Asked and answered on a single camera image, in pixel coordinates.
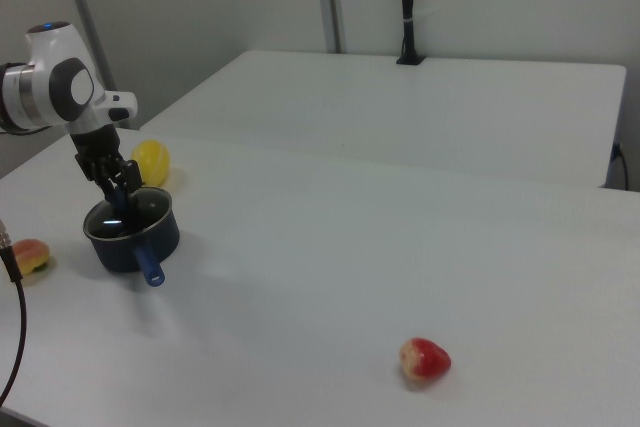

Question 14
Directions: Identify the red toy strawberry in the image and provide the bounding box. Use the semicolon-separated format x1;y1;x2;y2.
398;336;453;382

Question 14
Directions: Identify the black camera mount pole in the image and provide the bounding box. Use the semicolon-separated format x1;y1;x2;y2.
395;0;427;67

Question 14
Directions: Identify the yellow lemon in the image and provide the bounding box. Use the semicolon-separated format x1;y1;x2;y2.
130;139;174;187

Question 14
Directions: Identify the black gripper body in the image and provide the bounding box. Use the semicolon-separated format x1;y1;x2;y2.
68;125;144;194

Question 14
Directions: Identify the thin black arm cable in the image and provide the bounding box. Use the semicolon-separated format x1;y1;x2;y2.
0;122;47;137

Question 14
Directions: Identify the glass lid with blue knob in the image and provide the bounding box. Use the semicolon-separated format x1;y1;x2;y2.
83;186;173;240

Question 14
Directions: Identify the toy peach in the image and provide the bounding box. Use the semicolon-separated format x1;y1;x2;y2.
10;238;53;276

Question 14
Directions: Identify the black cable at table edge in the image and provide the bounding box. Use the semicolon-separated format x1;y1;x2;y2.
610;141;632;192

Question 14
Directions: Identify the black cable with metal plug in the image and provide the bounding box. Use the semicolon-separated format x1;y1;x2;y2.
0;219;28;411

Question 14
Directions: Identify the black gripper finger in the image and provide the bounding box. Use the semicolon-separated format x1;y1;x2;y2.
99;180;119;208
121;179;144;208

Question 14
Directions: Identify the dark saucepan with blue handle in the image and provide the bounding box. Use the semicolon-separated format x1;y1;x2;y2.
82;186;181;289

